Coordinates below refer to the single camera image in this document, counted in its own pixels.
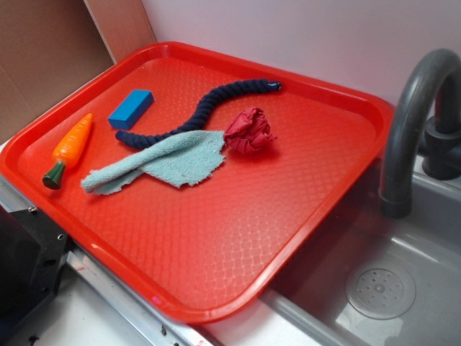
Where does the red plastic tray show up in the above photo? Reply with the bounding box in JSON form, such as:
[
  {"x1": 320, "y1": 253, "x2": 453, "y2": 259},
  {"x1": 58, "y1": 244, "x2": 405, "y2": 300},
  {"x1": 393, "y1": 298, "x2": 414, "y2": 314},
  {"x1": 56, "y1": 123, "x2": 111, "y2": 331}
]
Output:
[{"x1": 1, "y1": 43, "x2": 393, "y2": 324}]

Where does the crumpled red paper ball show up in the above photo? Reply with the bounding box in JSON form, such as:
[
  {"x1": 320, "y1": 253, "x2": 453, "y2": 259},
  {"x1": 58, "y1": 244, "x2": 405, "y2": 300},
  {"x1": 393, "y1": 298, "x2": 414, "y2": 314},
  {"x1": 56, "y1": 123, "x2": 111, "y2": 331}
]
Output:
[{"x1": 223, "y1": 107, "x2": 277, "y2": 155}]

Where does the light blue towel cloth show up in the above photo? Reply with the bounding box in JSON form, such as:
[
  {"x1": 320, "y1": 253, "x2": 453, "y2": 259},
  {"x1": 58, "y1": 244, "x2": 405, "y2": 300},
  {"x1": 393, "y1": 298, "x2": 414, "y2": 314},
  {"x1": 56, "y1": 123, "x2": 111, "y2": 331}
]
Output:
[{"x1": 81, "y1": 130, "x2": 225, "y2": 195}]

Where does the blue rectangular block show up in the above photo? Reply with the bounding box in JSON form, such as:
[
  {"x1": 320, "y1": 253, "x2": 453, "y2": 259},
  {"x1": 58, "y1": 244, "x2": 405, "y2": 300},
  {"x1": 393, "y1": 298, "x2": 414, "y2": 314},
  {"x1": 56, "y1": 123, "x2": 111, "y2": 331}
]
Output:
[{"x1": 108, "y1": 89, "x2": 154, "y2": 130}]

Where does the orange toy carrot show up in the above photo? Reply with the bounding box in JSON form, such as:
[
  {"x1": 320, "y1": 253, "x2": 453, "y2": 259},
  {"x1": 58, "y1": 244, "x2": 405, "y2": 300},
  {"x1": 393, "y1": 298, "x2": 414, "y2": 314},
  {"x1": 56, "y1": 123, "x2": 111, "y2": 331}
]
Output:
[{"x1": 42, "y1": 113, "x2": 93, "y2": 190}]

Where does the grey plastic sink basin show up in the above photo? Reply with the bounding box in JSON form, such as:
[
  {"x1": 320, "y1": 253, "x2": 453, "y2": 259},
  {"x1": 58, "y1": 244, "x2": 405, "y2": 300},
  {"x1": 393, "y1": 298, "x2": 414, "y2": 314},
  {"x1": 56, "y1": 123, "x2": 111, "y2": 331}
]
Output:
[{"x1": 261, "y1": 163, "x2": 460, "y2": 345}]

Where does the round sink drain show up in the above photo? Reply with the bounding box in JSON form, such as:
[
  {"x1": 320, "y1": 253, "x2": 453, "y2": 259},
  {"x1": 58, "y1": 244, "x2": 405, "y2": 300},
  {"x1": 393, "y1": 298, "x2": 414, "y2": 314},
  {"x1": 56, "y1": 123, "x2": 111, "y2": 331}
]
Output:
[{"x1": 345, "y1": 265, "x2": 416, "y2": 320}]

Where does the grey curved faucet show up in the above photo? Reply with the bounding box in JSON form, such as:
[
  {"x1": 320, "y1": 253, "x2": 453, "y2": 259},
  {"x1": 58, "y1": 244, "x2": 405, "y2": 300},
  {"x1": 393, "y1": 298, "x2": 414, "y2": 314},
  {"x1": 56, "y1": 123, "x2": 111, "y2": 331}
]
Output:
[{"x1": 379, "y1": 48, "x2": 460, "y2": 218}]

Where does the brown cardboard panel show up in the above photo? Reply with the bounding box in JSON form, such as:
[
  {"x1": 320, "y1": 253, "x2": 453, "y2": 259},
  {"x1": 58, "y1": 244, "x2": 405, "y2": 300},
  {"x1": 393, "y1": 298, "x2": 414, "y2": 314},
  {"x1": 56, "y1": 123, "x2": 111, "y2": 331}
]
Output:
[{"x1": 1, "y1": 1, "x2": 156, "y2": 142}]

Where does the dark blue twisted rope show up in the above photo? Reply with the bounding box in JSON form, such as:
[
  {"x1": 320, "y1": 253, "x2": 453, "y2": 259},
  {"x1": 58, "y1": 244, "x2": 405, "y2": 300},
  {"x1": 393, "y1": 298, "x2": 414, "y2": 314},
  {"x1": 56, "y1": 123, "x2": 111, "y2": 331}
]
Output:
[{"x1": 115, "y1": 79, "x2": 283, "y2": 151}]

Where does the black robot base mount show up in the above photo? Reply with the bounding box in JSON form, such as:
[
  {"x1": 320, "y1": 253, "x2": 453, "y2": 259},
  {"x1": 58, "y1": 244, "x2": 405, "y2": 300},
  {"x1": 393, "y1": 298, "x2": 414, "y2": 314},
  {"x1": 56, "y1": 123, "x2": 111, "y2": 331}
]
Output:
[{"x1": 1, "y1": 208, "x2": 69, "y2": 345}]

